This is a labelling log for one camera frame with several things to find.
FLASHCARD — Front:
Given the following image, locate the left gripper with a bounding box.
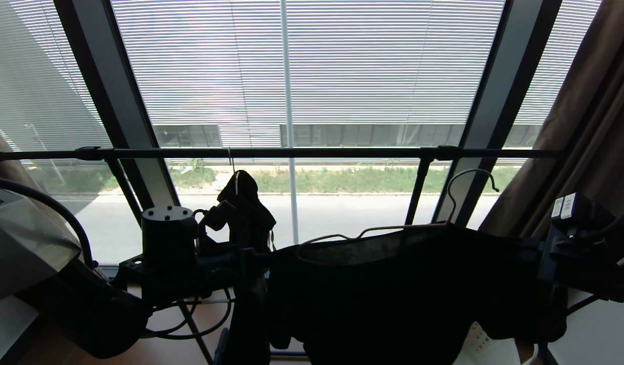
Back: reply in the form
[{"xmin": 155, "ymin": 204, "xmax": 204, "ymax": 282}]
[{"xmin": 233, "ymin": 246, "xmax": 273, "ymax": 306}]

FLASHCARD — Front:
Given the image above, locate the black garment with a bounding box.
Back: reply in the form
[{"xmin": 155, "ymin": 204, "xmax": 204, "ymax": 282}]
[
  {"xmin": 269, "ymin": 223, "xmax": 568, "ymax": 365},
  {"xmin": 215, "ymin": 169, "xmax": 278, "ymax": 365}
]

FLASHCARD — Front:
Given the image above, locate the brown curtain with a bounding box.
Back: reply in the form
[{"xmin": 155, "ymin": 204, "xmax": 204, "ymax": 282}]
[
  {"xmin": 479, "ymin": 0, "xmax": 624, "ymax": 244},
  {"xmin": 0, "ymin": 119, "xmax": 82, "ymax": 244}
]

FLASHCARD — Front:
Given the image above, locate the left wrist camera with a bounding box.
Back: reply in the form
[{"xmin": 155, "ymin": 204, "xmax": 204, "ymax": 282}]
[{"xmin": 198, "ymin": 200, "xmax": 237, "ymax": 235}]

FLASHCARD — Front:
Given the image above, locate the pink clothes hanger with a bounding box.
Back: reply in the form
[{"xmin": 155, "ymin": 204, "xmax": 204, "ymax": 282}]
[
  {"xmin": 297, "ymin": 168, "xmax": 500, "ymax": 267},
  {"xmin": 226, "ymin": 147, "xmax": 240, "ymax": 196}
]

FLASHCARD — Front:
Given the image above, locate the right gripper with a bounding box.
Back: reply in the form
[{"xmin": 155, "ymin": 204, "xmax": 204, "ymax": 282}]
[{"xmin": 537, "ymin": 226, "xmax": 599, "ymax": 287}]

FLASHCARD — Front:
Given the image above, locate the window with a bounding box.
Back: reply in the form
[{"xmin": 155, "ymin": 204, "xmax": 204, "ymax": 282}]
[{"xmin": 0, "ymin": 0, "xmax": 604, "ymax": 282}]

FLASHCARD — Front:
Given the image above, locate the black clothes rack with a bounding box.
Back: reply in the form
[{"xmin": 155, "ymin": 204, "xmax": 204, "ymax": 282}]
[{"xmin": 0, "ymin": 146, "xmax": 566, "ymax": 365}]

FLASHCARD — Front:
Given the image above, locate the white laundry basket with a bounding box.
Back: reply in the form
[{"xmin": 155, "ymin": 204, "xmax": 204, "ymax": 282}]
[{"xmin": 454, "ymin": 322, "xmax": 538, "ymax": 365}]

